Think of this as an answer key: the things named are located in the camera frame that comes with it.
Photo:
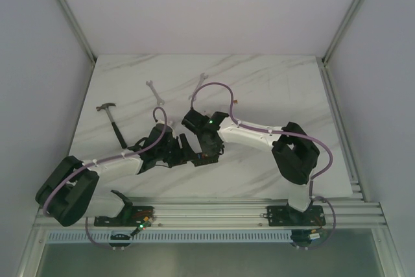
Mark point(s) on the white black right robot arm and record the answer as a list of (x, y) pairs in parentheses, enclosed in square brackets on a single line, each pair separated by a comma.
[(295, 156)]

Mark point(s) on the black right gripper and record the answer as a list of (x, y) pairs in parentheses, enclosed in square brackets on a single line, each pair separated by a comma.
[(213, 150)]

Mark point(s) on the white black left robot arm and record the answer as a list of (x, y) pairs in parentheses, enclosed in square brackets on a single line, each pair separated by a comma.
[(76, 188)]

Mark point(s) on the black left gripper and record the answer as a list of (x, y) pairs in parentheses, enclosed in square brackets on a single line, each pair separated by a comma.
[(176, 152)]

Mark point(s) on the small claw hammer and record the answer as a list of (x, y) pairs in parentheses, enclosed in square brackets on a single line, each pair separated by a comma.
[(106, 107)]

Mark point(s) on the aluminium frame rail right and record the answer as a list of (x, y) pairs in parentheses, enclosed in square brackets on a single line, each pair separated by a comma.
[(346, 22)]

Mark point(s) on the aluminium frame post left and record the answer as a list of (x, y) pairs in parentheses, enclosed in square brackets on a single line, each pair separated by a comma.
[(77, 30)]

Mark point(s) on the black fuse box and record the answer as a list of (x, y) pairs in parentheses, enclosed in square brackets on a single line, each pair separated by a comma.
[(201, 159)]

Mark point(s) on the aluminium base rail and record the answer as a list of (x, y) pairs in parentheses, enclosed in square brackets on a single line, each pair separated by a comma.
[(238, 213)]

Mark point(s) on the slotted grey cable duct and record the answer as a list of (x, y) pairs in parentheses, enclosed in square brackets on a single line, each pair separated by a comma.
[(171, 236)]

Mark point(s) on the silver open-end wrench right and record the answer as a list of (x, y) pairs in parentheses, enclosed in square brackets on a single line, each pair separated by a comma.
[(201, 80)]

